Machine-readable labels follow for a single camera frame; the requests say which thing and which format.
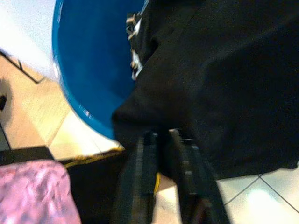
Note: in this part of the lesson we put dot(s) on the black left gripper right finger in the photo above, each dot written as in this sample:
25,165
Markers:
198,186

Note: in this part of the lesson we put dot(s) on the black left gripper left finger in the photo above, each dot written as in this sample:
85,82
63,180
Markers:
137,175

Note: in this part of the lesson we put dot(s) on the black t-shirt orange print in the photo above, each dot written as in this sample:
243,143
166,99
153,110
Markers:
222,81

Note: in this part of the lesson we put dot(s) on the person in pink shirt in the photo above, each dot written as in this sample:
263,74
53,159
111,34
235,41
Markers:
30,191

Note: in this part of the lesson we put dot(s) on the blue plastic basin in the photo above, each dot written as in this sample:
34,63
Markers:
93,58

